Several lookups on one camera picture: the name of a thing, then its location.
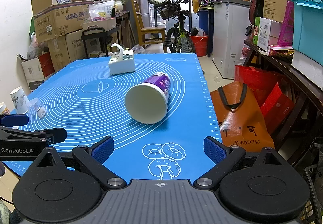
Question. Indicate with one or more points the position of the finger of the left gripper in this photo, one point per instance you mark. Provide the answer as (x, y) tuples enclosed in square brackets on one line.
[(53, 135), (8, 120)]

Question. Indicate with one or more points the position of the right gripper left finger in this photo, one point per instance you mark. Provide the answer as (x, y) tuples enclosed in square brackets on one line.
[(89, 160)]

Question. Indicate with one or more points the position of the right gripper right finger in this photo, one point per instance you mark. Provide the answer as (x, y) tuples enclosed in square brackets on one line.
[(226, 159)]

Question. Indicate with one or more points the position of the purple white paper cup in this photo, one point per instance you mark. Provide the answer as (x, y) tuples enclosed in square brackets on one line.
[(147, 102)]

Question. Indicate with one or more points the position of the yellow blue paper cup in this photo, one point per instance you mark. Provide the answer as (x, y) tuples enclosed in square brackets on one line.
[(4, 109)]

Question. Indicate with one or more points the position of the white patterned paper cup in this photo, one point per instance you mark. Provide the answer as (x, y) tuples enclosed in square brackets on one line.
[(20, 100)]

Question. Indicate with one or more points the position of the clear plastic cup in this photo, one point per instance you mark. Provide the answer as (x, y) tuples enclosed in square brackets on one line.
[(36, 110)]

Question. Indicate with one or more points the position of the orange shopping bag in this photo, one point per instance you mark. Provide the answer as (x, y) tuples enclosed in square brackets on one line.
[(239, 118)]

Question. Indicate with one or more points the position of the blue silicone baking mat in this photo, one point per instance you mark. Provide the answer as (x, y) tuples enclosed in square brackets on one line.
[(89, 103)]

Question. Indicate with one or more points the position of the red white cardboard box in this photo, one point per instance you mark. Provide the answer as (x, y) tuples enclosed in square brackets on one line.
[(37, 70)]

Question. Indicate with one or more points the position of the red gift bag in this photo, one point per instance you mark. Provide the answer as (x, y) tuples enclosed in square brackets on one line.
[(270, 91)]

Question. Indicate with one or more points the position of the dark wooden shelf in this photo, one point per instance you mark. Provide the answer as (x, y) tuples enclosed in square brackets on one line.
[(295, 136)]

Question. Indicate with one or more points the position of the lower stacked cardboard box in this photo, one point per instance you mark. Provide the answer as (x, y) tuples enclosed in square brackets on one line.
[(66, 49)]

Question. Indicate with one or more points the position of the white tissue box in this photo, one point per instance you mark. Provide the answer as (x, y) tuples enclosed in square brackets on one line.
[(122, 61)]

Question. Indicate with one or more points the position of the black metal rack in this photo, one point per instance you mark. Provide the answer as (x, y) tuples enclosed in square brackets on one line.
[(101, 34)]

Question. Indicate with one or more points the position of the large top cardboard box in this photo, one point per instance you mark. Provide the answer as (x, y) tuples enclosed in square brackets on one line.
[(55, 20)]

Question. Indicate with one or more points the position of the red plastic bucket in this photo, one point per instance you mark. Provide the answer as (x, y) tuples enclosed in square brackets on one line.
[(201, 45)]

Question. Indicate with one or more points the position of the green black bicycle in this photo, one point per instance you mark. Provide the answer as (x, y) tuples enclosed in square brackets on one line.
[(178, 39)]

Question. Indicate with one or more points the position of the pink plastic basket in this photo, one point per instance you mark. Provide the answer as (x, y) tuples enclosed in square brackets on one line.
[(287, 29)]

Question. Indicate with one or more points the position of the green white product box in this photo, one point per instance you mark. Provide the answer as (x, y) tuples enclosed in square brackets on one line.
[(266, 33)]

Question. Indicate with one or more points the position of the white chest freezer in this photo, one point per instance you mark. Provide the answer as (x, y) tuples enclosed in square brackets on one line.
[(231, 18)]

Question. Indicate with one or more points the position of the teal plastic storage bin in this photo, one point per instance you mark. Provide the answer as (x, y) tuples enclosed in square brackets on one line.
[(308, 28)]

